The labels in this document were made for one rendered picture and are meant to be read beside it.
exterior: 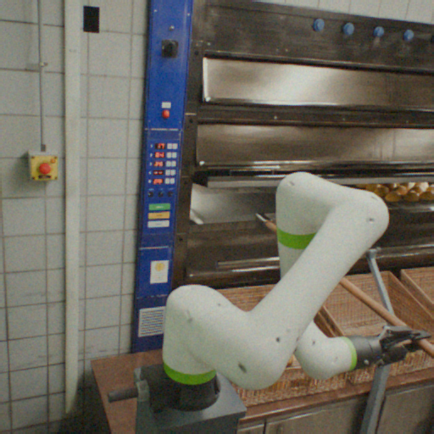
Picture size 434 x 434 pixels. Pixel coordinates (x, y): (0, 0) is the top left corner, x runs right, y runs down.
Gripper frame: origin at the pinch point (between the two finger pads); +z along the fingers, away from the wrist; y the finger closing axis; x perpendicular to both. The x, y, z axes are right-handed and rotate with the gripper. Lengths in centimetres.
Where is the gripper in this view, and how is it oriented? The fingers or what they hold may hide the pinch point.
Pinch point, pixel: (417, 340)
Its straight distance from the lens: 166.0
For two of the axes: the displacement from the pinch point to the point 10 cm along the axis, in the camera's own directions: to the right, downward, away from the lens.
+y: -1.1, 9.3, 3.4
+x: 3.9, 3.5, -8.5
